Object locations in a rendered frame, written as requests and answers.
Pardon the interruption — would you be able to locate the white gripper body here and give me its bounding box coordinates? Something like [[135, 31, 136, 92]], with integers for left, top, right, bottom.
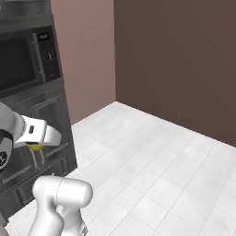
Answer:
[[41, 125, 63, 148]]

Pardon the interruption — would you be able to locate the grey microwave door handle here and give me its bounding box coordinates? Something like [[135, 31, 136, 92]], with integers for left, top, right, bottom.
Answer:
[[32, 32, 48, 83]]

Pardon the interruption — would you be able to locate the dark grey cabinet column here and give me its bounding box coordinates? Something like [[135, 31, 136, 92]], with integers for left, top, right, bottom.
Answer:
[[0, 0, 78, 219]]

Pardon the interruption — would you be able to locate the dark grey drawer front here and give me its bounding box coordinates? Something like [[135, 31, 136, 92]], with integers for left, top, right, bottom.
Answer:
[[0, 153, 77, 213]]

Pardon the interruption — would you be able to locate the dark grey cabinet door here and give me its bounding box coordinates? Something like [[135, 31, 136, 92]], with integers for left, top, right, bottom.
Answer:
[[29, 95, 68, 146]]

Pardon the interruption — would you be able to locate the yellow fruit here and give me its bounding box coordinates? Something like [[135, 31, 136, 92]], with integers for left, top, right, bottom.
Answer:
[[29, 143, 47, 152]]

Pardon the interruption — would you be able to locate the black microwave oven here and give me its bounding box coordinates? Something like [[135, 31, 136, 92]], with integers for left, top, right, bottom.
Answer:
[[0, 25, 62, 94]]

